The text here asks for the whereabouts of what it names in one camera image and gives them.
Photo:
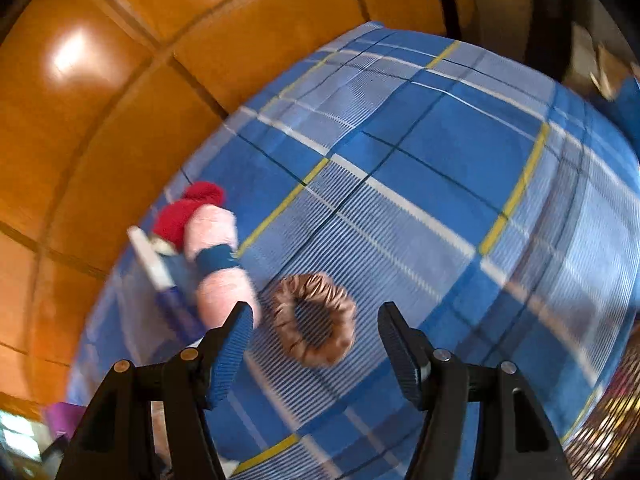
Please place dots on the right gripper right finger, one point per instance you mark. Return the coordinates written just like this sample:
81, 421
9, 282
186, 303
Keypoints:
436, 383

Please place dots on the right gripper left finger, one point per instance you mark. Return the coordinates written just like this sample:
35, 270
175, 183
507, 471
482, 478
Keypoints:
194, 386

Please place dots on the blue Tempo tissue pack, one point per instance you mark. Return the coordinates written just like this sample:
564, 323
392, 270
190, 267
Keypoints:
175, 286

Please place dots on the pink fuzzy sock roll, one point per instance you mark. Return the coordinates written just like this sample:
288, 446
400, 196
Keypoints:
210, 243

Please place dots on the brown satin scrunchie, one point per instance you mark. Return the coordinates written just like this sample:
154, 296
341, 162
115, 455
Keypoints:
314, 319

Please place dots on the red fuzzy sock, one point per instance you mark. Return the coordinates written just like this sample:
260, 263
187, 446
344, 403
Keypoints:
170, 223

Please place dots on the white sponge block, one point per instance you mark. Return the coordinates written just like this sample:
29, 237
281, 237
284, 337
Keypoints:
150, 260

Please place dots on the purple cardboard box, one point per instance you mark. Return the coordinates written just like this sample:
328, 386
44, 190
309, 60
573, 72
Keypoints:
62, 419

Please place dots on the rattan chair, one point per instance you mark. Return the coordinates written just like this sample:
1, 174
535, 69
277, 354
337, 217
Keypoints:
606, 446

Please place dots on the blue plaid bed sheet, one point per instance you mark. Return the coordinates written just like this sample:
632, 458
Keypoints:
496, 208

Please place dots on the wooden wardrobe wall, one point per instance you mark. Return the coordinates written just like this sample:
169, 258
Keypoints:
101, 102

